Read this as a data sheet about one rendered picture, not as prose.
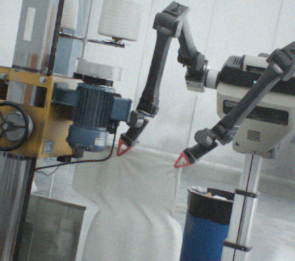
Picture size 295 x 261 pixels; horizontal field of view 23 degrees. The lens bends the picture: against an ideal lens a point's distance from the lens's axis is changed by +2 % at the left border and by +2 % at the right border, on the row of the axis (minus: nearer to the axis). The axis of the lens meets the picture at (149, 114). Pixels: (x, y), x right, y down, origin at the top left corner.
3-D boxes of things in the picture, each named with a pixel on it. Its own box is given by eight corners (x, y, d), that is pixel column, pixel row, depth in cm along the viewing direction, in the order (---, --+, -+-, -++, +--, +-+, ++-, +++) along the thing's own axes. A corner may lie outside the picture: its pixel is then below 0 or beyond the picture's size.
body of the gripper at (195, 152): (182, 150, 289) (197, 140, 287) (188, 149, 298) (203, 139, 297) (191, 163, 288) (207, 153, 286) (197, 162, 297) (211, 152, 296)
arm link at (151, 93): (184, 20, 284) (161, 10, 288) (177, 22, 279) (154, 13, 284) (160, 115, 303) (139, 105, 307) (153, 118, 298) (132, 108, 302)
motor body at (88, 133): (110, 152, 278) (122, 89, 277) (96, 154, 264) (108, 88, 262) (75, 145, 283) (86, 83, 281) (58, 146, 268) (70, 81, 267)
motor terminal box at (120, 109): (126, 127, 279) (131, 98, 279) (128, 129, 269) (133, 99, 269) (105, 124, 278) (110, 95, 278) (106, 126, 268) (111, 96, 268)
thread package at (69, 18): (81, 33, 298) (88, -7, 297) (66, 29, 284) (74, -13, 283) (49, 28, 302) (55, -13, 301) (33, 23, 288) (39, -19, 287)
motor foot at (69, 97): (85, 109, 276) (89, 87, 275) (73, 109, 265) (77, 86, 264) (63, 105, 279) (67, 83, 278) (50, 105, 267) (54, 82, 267)
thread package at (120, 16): (142, 45, 291) (150, 3, 290) (129, 41, 275) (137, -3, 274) (105, 39, 296) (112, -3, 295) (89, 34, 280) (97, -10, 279)
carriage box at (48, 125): (75, 155, 296) (89, 80, 294) (38, 160, 264) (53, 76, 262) (22, 144, 303) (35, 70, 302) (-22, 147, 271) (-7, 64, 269)
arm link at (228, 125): (300, 68, 271) (283, 49, 276) (292, 66, 266) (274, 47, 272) (231, 145, 290) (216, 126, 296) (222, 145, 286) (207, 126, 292)
